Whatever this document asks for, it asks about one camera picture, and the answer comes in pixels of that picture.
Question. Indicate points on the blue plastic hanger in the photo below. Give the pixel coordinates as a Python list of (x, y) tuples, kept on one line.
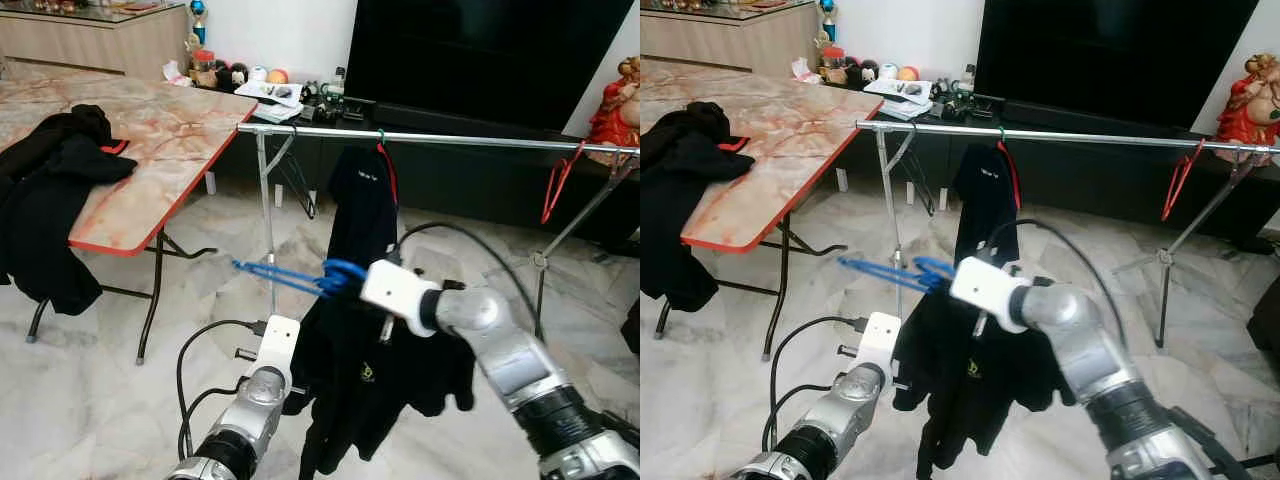
[(345, 270), (935, 268)]

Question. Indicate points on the black shirt gold logo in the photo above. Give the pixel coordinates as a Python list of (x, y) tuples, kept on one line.
[(360, 380), (960, 380)]

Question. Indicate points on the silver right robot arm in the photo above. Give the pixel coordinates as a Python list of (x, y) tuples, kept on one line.
[(1090, 345), (510, 350)]

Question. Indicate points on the red plastic hanger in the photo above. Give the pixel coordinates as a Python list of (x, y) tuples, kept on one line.
[(553, 195), (1172, 195)]

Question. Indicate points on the black plastic hanger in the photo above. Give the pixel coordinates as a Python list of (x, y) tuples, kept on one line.
[(300, 185), (925, 180)]

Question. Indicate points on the black jacket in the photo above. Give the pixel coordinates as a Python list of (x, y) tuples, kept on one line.
[(680, 260), (50, 260)]

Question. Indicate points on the red laughing buddha statue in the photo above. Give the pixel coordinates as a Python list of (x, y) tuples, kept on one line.
[(1250, 105), (612, 115)]

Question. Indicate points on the marble top folding table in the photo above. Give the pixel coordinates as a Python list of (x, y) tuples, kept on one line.
[(800, 120), (170, 120)]

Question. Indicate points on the wooden sideboard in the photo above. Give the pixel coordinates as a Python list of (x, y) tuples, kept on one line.
[(730, 38), (90, 40)]

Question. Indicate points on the black soundbar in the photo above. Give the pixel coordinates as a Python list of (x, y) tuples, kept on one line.
[(450, 117), (1090, 115)]

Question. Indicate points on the pink tissue box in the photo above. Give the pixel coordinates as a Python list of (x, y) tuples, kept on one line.
[(175, 75), (803, 72)]

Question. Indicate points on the black flat television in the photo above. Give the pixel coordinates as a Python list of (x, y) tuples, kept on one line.
[(480, 55), (1110, 55)]

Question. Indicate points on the red lidded jar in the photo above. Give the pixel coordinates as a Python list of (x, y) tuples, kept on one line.
[(835, 67), (205, 70)]

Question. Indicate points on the navy blue shirt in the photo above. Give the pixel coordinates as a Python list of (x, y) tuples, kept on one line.
[(990, 195), (365, 200)]

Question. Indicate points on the blue gold trophy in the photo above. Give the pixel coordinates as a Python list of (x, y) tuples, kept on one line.
[(827, 8), (197, 10)]

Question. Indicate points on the stack of papers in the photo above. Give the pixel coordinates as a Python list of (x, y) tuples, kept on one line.
[(275, 93), (900, 92)]

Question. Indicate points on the orange yellow ball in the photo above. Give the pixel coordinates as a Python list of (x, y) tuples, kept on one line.
[(908, 73), (278, 76)]

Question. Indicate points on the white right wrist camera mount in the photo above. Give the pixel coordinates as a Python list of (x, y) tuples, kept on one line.
[(395, 290), (985, 285)]

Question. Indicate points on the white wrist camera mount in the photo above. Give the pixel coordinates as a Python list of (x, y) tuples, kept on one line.
[(985, 285), (395, 290), (882, 335), (280, 340)]

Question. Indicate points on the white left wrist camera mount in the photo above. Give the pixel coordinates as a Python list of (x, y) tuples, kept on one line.
[(882, 335), (280, 340)]

